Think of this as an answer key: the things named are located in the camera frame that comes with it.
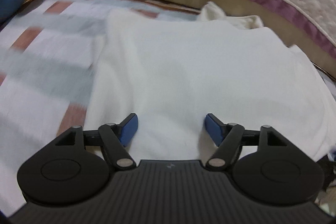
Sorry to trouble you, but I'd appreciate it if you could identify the checkered pastel floor rug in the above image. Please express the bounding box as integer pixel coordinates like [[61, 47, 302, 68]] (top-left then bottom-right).
[[1, 0, 198, 215]]

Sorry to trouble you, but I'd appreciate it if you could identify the white fleece zip jacket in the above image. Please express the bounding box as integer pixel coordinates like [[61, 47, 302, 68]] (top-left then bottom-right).
[[84, 9, 335, 161]]

